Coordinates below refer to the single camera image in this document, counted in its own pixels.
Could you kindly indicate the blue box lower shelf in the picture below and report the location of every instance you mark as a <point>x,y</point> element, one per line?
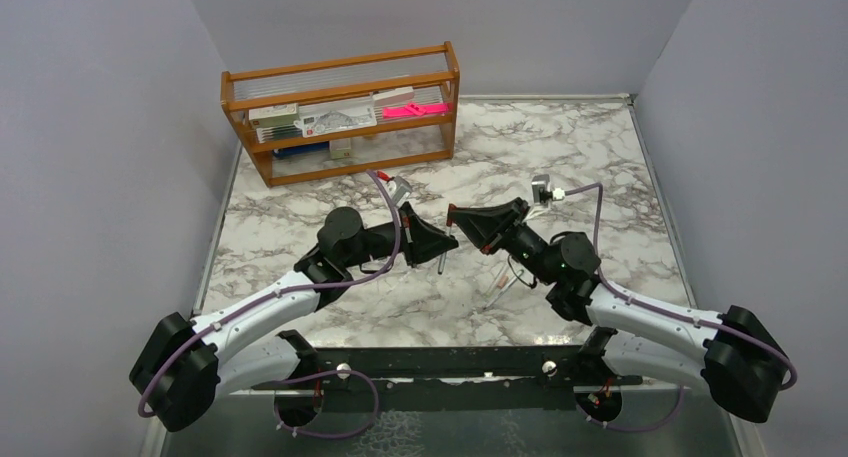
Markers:
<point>288,152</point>

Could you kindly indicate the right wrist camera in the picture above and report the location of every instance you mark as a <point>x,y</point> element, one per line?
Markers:
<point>543,192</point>

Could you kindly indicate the wooden shelf rack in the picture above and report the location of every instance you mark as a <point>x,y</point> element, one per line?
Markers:
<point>424,75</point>

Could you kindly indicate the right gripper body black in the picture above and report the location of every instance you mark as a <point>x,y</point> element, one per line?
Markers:
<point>521,242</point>

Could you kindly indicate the white marker black tip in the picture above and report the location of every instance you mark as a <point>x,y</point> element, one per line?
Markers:
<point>443,256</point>

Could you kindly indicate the white pen green end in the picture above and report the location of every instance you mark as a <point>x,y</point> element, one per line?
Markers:
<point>500,294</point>

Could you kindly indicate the small beige box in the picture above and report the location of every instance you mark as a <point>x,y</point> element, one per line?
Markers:
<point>341,149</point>

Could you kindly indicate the white ruler card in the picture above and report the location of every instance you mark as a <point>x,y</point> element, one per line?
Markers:
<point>336,120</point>

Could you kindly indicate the black mounting rail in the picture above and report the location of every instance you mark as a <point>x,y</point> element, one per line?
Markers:
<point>432,379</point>

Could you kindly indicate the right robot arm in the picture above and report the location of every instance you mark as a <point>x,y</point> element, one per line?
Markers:
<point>729,355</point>

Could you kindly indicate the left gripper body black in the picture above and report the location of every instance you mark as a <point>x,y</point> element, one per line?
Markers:
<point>380,241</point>

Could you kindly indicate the pink plastic item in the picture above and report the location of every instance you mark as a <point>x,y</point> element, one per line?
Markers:
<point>413,109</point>

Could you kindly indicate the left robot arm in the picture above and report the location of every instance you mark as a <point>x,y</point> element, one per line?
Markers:
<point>180,369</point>

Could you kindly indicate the white green box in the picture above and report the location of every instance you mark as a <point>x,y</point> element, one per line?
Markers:
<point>273,116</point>

